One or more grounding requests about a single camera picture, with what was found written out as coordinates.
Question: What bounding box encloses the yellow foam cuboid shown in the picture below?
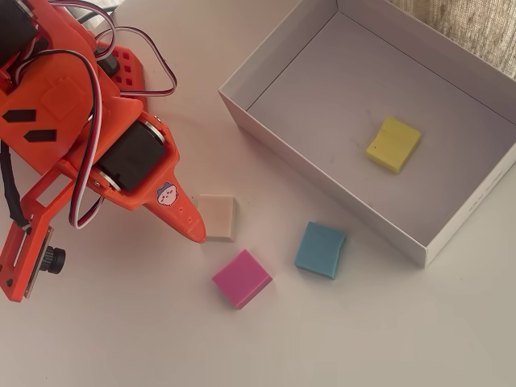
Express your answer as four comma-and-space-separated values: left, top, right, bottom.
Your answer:
365, 115, 422, 176

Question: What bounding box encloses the thick black camera cable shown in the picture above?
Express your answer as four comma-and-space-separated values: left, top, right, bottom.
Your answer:
0, 142, 32, 231

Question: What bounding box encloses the pink foam cuboid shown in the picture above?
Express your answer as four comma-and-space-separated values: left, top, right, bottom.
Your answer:
211, 248, 273, 311

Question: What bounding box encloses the orange gripper body with servo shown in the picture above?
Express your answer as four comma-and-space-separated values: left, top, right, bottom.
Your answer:
60, 96, 186, 212

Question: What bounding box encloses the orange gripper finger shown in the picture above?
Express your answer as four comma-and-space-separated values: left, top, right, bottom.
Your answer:
143, 182, 207, 243

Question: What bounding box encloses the blue foam cuboid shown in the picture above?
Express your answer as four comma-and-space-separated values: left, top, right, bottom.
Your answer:
293, 220, 347, 281

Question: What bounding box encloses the tricolour servo cable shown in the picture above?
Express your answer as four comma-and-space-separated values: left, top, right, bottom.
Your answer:
7, 48, 106, 231
48, 0, 179, 99

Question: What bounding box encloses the orange robot base plate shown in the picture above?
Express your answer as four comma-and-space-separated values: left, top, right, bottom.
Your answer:
94, 40, 147, 106

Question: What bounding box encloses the beige woven curtain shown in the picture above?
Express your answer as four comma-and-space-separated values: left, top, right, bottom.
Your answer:
385, 0, 516, 81

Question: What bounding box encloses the wrist camera with orange mount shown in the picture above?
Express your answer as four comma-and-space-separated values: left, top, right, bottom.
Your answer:
0, 163, 68, 304

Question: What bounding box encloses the cream foam cuboid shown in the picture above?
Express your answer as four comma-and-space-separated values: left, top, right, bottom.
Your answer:
197, 193, 239, 243

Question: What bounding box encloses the white cardboard bin box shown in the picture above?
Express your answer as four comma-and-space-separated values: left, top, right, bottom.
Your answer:
217, 0, 516, 269

